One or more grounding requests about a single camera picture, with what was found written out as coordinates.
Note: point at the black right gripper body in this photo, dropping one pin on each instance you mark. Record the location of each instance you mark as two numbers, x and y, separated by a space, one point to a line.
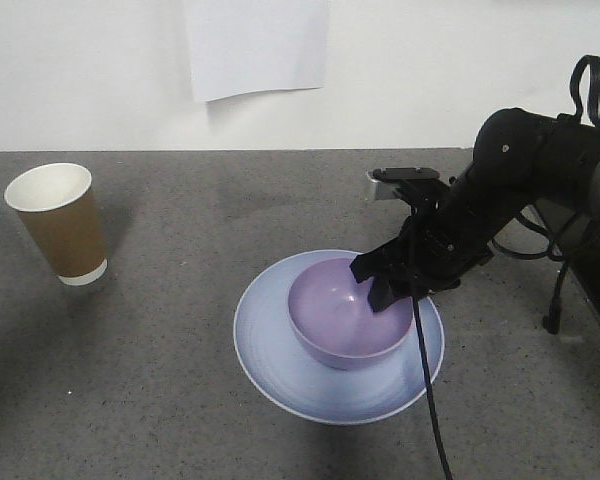
448 231

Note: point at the white paper sheet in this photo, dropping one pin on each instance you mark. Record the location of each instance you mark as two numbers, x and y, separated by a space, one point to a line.
243 47

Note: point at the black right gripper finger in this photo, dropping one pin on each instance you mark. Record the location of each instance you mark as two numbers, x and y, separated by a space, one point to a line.
385 292
382 262

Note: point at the purple plastic bowl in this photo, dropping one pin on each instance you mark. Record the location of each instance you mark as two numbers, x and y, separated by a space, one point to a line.
333 321

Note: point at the light blue plate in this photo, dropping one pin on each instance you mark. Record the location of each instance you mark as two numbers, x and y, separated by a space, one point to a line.
284 372

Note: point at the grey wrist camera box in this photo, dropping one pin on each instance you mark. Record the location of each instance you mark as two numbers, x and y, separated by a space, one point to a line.
383 183

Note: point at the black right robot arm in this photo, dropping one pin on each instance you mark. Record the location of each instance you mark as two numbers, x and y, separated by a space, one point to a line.
518 158

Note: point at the brown paper cup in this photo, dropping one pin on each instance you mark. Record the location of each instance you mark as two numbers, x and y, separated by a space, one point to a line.
56 204

